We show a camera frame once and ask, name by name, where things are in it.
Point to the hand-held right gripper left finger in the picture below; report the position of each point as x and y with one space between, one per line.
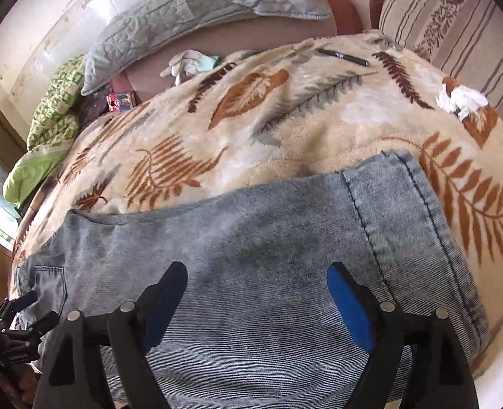
157 323

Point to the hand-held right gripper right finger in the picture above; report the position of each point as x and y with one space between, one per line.
349 306

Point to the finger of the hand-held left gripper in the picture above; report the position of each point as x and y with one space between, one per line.
19 303
40 323

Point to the grey washed denim pants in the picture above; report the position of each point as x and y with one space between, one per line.
277 243

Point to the person's left hand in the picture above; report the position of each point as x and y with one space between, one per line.
27 385

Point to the green patterned quilt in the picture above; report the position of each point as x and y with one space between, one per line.
55 110

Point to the beige leaf print blanket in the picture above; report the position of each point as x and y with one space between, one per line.
277 115

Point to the purple plastic bag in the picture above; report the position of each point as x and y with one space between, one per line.
93 108

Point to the small colourful box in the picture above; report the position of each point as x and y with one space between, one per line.
121 101

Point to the white crumpled tissue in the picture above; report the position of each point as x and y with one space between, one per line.
462 100

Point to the black pen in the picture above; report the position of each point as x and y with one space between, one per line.
343 56

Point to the white glove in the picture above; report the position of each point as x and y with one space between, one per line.
187 61

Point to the striped floral cushion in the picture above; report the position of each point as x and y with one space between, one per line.
468 30

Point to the grey quilted pillow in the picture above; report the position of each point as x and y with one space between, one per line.
191 12

